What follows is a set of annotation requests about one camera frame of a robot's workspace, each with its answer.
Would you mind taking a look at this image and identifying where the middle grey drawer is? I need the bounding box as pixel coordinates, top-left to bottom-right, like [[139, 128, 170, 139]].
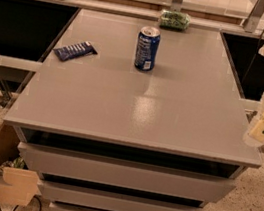
[[38, 181, 203, 211]]

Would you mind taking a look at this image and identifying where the black thin cable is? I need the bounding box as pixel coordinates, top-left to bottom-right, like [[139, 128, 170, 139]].
[[240, 24, 264, 90]]

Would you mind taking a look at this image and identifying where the green chip bag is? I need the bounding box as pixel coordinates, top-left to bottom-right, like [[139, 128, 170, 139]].
[[159, 10, 190, 31]]

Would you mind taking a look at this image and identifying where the grey drawer cabinet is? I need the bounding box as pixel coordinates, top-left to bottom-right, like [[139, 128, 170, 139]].
[[5, 10, 261, 210]]

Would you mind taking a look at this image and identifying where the blue snack bar wrapper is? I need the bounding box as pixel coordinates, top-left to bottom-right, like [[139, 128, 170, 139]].
[[53, 41, 97, 62]]

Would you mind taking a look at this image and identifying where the brown cardboard box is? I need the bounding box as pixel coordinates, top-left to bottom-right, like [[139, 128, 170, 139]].
[[0, 125, 38, 206]]

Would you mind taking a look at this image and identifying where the top grey drawer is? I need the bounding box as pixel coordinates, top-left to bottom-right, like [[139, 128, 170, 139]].
[[18, 142, 236, 202]]

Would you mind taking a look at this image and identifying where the blue pepsi can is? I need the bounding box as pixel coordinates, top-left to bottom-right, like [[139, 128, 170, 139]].
[[134, 26, 161, 71]]

